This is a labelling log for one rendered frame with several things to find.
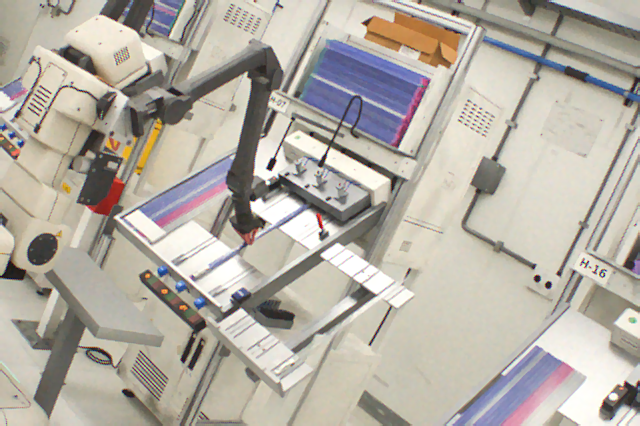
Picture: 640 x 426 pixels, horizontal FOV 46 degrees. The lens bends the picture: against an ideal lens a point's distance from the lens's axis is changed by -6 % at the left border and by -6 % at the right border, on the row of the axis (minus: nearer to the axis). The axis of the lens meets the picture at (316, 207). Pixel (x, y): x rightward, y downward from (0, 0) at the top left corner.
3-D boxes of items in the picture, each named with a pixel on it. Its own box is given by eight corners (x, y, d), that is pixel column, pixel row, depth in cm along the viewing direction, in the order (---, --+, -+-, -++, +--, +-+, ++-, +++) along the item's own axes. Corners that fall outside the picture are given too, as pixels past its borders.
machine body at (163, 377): (206, 489, 279) (277, 347, 271) (109, 385, 323) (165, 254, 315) (316, 478, 328) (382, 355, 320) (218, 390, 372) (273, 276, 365)
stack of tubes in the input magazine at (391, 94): (393, 146, 274) (427, 76, 271) (296, 98, 306) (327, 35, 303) (412, 155, 284) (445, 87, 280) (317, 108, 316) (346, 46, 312)
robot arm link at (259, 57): (259, 29, 238) (282, 39, 232) (262, 67, 247) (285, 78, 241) (140, 93, 214) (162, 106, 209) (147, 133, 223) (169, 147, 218)
